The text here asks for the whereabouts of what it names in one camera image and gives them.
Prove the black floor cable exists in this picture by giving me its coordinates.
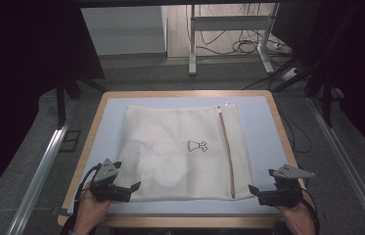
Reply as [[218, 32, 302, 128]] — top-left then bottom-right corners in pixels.
[[276, 102, 313, 155]]

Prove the black rectangular floor frame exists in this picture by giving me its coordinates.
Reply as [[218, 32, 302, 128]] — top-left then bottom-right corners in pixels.
[[59, 129, 82, 154]]

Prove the light blue mat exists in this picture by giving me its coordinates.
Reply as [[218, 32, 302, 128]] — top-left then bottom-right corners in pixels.
[[67, 95, 301, 217]]

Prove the aluminium rail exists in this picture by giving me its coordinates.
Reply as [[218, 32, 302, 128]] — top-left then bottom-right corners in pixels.
[[6, 97, 77, 235], [306, 96, 365, 235]]

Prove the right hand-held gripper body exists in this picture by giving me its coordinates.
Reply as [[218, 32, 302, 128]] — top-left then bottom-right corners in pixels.
[[257, 164, 316, 209]]

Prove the tangle of black floor cables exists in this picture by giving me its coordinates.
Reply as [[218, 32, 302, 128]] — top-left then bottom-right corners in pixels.
[[184, 2, 291, 57]]

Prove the white cabinet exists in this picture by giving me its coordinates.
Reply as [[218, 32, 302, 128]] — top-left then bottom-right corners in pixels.
[[79, 5, 168, 57]]

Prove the black metal stand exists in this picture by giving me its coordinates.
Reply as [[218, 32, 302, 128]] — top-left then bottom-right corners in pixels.
[[302, 62, 345, 129], [54, 72, 108, 131]]

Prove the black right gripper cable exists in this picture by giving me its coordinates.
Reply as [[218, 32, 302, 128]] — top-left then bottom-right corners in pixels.
[[300, 195, 321, 235]]

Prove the white desk frame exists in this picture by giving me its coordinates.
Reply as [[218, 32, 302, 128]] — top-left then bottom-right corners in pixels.
[[187, 2, 281, 76]]

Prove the person's right hand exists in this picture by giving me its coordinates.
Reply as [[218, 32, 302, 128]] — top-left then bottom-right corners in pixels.
[[279, 191, 317, 235]]

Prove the black curtain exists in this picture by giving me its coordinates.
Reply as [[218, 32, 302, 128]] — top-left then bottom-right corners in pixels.
[[0, 0, 106, 213], [271, 0, 365, 165]]

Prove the person's left hand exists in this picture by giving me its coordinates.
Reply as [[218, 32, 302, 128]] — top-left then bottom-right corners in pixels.
[[73, 181, 112, 235]]

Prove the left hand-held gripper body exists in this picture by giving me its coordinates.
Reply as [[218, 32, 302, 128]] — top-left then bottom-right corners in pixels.
[[90, 158, 133, 204]]

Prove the wooden table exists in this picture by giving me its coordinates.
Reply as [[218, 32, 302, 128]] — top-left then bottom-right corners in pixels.
[[57, 89, 308, 229]]

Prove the white mesh laundry bag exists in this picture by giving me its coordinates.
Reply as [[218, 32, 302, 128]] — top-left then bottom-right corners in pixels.
[[114, 101, 256, 202]]

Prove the white garment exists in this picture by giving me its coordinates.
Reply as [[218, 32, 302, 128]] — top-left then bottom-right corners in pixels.
[[135, 126, 189, 189]]

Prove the white power strip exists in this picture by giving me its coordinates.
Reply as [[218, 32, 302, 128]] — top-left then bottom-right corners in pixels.
[[280, 67, 302, 82]]

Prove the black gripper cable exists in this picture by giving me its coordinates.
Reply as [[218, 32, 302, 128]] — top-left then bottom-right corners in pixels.
[[300, 195, 321, 235], [60, 164, 102, 235]]

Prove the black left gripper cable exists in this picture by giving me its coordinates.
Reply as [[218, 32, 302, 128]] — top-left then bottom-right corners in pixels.
[[60, 164, 102, 235]]

